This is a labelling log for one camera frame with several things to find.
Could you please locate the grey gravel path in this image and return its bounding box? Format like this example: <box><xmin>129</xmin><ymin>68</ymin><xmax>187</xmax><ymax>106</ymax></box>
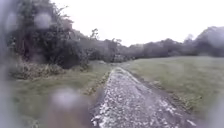
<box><xmin>90</xmin><ymin>63</ymin><xmax>201</xmax><ymax>128</ymax></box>

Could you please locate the wood of trees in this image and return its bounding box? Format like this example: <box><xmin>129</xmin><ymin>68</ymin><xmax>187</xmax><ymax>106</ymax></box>
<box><xmin>0</xmin><ymin>0</ymin><xmax>224</xmax><ymax>81</ymax></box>

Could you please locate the grass field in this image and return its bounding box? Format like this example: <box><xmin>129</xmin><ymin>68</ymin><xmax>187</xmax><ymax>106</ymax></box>
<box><xmin>6</xmin><ymin>60</ymin><xmax>116</xmax><ymax>128</ymax></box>
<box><xmin>124</xmin><ymin>55</ymin><xmax>224</xmax><ymax>118</ymax></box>

